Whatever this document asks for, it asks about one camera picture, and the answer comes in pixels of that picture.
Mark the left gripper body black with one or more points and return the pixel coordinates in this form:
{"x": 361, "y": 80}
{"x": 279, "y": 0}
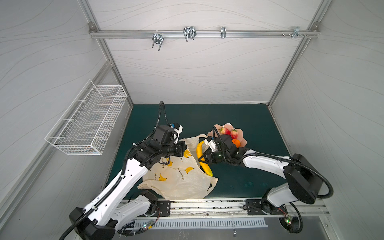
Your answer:
{"x": 180, "y": 148}

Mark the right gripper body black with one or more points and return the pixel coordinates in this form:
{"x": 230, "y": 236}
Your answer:
{"x": 208, "y": 155}

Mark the yellow banana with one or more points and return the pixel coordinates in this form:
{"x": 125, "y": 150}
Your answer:
{"x": 205, "y": 167}

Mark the cream banana print plastic bag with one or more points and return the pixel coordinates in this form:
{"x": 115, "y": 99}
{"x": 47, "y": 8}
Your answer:
{"x": 180, "y": 178}

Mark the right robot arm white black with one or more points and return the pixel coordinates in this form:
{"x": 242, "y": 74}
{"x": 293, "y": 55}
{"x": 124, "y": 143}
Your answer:
{"x": 303, "y": 182}

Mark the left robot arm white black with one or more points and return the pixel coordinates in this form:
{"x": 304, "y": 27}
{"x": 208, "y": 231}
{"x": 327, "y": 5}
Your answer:
{"x": 103, "y": 217}

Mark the orange tangerine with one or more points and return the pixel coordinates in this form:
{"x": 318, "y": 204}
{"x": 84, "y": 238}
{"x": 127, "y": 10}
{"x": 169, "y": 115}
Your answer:
{"x": 236, "y": 142}

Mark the pink wavy fruit plate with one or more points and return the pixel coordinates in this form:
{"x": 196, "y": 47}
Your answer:
{"x": 240, "y": 133}

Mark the red apple right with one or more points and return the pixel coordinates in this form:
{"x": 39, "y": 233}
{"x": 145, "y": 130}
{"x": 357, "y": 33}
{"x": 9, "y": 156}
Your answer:
{"x": 234, "y": 134}

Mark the red apple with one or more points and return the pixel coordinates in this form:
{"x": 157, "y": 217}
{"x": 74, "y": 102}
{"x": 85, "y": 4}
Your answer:
{"x": 234, "y": 134}
{"x": 224, "y": 131}

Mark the red apple left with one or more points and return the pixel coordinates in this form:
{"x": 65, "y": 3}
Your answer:
{"x": 224, "y": 131}

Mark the green table mat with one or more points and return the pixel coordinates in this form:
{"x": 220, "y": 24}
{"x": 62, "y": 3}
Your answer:
{"x": 256, "y": 122}

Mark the metal hook clamp left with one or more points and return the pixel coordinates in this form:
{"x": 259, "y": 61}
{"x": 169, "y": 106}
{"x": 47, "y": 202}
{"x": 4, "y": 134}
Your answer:
{"x": 157, "y": 39}

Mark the metal hook clamp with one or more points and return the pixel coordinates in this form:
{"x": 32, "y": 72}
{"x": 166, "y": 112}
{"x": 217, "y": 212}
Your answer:
{"x": 189, "y": 33}
{"x": 157, "y": 39}

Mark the metal hook clamp middle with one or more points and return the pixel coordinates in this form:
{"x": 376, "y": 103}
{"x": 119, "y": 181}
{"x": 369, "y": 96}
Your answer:
{"x": 189, "y": 33}

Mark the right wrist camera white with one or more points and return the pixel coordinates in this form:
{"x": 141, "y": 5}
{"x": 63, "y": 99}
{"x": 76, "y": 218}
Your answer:
{"x": 209, "y": 141}

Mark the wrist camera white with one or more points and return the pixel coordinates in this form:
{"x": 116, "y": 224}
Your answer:
{"x": 209, "y": 141}
{"x": 177, "y": 128}

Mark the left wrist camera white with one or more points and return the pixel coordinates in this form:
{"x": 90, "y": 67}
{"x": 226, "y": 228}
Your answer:
{"x": 177, "y": 128}

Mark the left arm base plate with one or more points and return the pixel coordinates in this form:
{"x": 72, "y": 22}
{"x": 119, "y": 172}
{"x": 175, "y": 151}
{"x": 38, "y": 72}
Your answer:
{"x": 159, "y": 208}

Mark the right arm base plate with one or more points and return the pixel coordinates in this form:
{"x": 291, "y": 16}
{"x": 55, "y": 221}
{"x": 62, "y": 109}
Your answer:
{"x": 262, "y": 207}

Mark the white wire basket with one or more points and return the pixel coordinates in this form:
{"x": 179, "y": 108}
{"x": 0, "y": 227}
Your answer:
{"x": 86, "y": 125}

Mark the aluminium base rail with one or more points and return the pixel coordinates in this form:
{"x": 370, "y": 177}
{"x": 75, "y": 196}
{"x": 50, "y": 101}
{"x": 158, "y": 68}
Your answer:
{"x": 233, "y": 208}

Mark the aluminium crossbar rail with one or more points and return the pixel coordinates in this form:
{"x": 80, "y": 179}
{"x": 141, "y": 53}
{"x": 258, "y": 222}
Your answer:
{"x": 201, "y": 34}

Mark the metal ring clamp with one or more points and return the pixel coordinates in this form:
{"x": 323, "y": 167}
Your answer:
{"x": 223, "y": 32}

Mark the metal bracket clamp right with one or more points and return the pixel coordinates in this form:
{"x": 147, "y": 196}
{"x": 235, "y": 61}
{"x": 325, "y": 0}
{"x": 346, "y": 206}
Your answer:
{"x": 295, "y": 34}

